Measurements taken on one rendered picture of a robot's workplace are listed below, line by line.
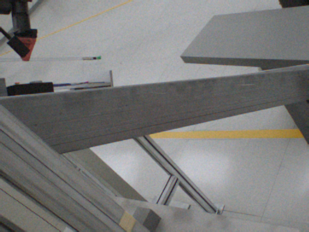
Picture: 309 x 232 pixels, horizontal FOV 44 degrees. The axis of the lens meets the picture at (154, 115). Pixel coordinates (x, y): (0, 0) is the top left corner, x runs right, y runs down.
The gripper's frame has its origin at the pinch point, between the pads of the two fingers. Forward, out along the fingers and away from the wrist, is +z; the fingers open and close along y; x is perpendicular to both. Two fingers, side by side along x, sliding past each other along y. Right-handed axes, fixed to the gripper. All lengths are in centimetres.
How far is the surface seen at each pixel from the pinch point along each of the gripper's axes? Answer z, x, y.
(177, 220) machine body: 45, 7, 60
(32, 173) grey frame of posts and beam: 20, -40, 95
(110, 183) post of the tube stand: 52, 34, -9
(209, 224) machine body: 45, 8, 69
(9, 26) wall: -157, 277, -743
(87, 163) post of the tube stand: 41.2, 24.1, -9.0
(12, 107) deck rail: 15, -39, 91
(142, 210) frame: 43, 3, 53
